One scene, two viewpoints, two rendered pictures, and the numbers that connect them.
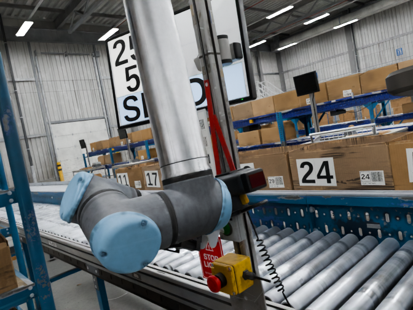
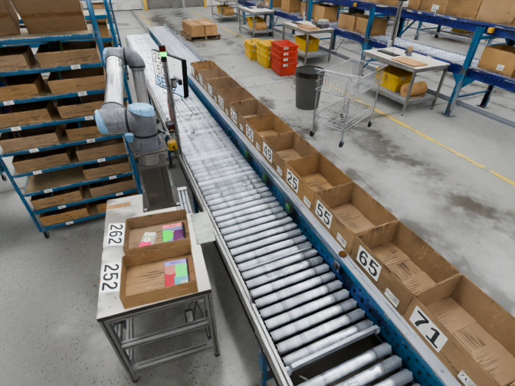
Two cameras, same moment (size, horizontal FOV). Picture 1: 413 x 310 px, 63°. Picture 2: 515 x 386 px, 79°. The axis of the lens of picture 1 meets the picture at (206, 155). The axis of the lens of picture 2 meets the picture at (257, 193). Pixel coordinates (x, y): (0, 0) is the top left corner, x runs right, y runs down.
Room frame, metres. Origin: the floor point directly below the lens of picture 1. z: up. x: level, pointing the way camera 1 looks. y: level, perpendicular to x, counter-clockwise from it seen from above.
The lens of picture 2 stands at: (-1.35, -1.50, 2.20)
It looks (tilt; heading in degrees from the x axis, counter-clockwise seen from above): 37 degrees down; 18
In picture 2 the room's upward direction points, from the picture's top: straight up
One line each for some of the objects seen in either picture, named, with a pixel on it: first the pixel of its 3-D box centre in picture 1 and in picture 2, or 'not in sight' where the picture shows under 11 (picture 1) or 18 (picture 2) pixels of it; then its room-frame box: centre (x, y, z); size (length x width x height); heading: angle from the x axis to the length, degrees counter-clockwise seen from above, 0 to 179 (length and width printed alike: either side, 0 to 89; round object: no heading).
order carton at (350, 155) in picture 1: (352, 162); (250, 116); (1.35, -0.57, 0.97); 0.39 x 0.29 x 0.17; 41
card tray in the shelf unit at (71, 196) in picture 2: not in sight; (58, 191); (0.36, 1.05, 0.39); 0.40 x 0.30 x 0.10; 132
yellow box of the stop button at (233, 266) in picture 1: (241, 277); (172, 147); (0.77, -0.03, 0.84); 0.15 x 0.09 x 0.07; 41
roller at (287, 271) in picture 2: not in sight; (285, 272); (-0.17, -1.29, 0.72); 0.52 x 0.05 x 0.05; 131
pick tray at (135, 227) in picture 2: not in sight; (158, 233); (-0.18, -0.47, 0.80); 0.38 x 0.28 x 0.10; 123
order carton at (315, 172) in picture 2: not in sight; (316, 181); (0.46, -1.35, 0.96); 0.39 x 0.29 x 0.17; 41
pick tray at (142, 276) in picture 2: not in sight; (159, 273); (-0.45, -0.65, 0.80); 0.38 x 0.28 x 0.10; 124
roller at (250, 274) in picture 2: not in sight; (280, 263); (-0.12, -1.25, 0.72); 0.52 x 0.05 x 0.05; 131
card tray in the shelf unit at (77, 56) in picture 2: not in sight; (70, 53); (0.68, 0.67, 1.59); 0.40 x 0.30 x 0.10; 131
